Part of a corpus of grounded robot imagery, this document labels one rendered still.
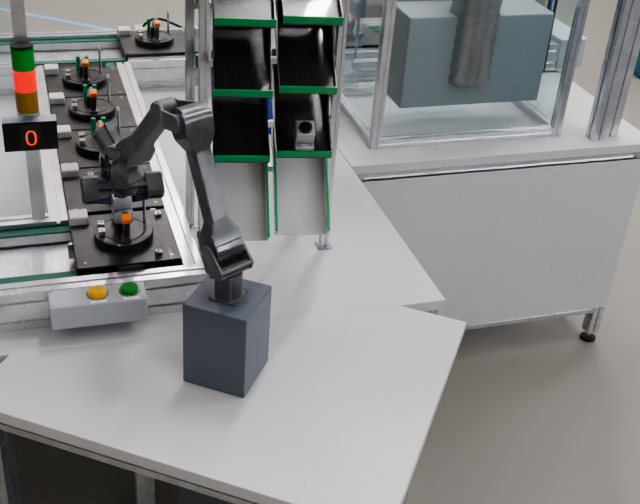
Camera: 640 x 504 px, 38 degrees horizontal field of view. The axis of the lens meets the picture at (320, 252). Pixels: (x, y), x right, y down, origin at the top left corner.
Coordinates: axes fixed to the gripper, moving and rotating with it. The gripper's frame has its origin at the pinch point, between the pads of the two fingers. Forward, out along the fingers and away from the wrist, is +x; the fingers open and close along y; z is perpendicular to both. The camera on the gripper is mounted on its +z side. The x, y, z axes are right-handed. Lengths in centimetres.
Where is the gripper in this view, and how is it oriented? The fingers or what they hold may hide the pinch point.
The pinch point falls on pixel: (121, 195)
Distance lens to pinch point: 226.2
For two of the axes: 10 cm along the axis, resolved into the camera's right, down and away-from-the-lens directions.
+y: -9.5, 1.0, -2.9
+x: -2.4, 3.5, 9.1
